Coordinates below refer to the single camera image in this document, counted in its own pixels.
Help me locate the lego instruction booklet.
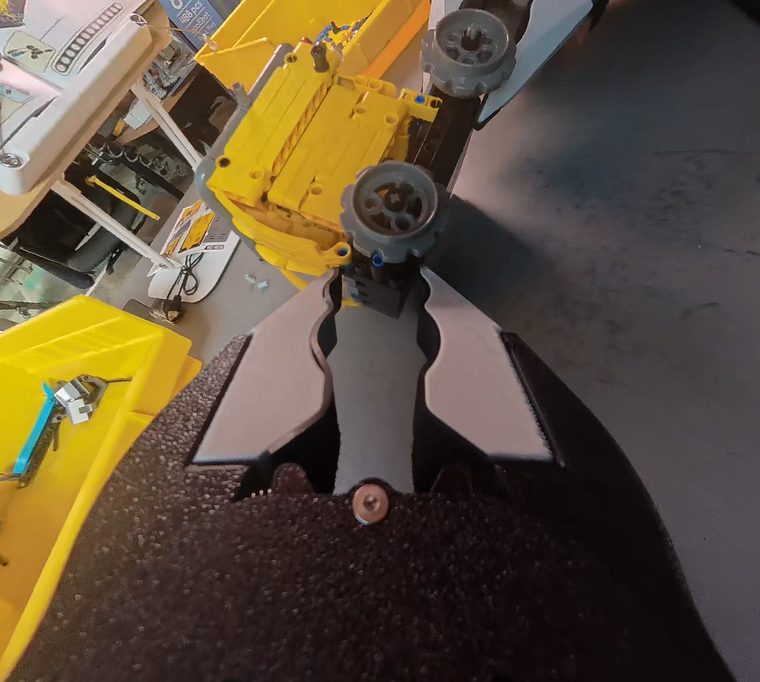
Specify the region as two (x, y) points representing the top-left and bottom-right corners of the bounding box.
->
(0, 0), (149, 142)

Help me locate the black office chair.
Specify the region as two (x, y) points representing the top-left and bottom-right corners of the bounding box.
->
(12, 160), (155, 291)

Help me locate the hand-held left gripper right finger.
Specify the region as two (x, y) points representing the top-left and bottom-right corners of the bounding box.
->
(411, 269), (565, 496)

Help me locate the black cable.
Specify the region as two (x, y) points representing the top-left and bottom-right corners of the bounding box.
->
(151, 251), (205, 327)

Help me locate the yellow lego vehicle model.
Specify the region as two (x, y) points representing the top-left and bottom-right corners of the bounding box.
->
(195, 20), (470, 319)

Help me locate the heap of mixed lego parts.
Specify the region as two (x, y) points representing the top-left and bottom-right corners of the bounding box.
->
(312, 20), (363, 50)

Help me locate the grey lego wheel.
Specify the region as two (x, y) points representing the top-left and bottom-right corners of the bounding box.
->
(420, 8), (517, 98)
(340, 161), (450, 264)

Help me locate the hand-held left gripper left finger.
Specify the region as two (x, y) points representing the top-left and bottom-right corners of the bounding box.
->
(191, 269), (342, 500)

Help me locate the lego sticker sheet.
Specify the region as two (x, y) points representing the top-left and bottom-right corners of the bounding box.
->
(161, 201), (216, 258)

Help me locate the cyan strip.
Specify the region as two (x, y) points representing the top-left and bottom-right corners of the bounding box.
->
(11, 382), (57, 475)

